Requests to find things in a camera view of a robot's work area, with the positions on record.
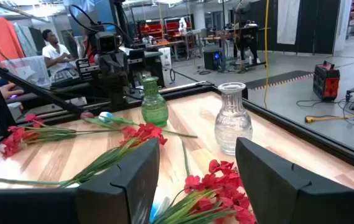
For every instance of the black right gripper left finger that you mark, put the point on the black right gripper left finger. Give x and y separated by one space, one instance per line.
117 199

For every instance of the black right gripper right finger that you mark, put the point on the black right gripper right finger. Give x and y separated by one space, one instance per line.
273 193

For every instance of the red artificial flower bunch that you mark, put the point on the red artificial flower bunch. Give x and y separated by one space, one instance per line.
223 186
145 132
12 143

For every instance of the green glass vase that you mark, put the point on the green glass vase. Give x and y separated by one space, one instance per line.
155 109

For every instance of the clear glass vase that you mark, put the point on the clear glass vase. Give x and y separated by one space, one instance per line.
232 124

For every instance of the backlit black keyboard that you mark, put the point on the backlit black keyboard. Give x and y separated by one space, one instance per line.
66 76

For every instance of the white cabinet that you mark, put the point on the white cabinet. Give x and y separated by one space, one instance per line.
165 59

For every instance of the red storage rack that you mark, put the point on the red storage rack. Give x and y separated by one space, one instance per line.
176 26
150 29

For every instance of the person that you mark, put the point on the person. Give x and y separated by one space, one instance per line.
55 51

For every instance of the wooden workbench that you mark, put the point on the wooden workbench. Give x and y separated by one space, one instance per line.
167 43

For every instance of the clear plastic bin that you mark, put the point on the clear plastic bin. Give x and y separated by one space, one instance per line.
27 70

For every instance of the white figure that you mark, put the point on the white figure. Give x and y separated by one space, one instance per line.
182 25

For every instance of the grey tarp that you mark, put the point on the grey tarp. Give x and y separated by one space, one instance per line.
24 39

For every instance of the black computer tower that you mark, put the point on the black computer tower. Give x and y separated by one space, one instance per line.
212 60

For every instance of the person's hand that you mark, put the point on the person's hand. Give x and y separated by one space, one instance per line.
10 89

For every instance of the large hazard-striped black floor mat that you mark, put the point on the large hazard-striped black floor mat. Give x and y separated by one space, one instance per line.
276 79

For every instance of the red black power station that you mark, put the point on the red black power station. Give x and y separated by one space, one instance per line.
326 82

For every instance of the black workbench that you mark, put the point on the black workbench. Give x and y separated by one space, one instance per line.
245 34

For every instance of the white hanging sheet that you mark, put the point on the white hanging sheet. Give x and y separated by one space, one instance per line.
288 21

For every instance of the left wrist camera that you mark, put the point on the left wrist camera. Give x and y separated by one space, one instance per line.
106 43

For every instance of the black partition wall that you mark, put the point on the black partition wall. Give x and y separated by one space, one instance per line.
319 25

